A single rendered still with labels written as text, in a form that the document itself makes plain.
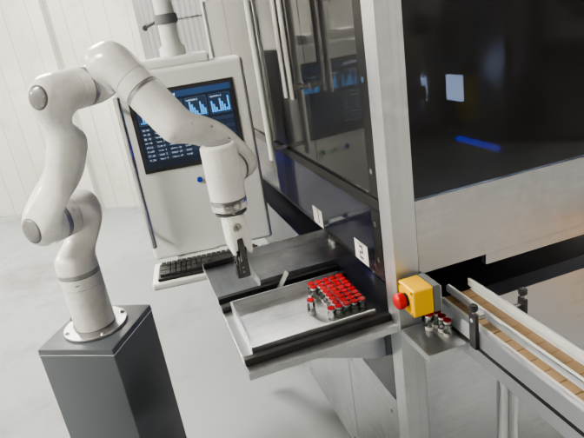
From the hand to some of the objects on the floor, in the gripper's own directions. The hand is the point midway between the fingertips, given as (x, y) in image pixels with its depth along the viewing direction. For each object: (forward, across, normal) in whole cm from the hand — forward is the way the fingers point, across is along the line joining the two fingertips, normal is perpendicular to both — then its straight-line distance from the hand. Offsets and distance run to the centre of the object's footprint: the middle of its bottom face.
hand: (242, 268), depth 129 cm
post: (+110, +10, +38) cm, 117 cm away
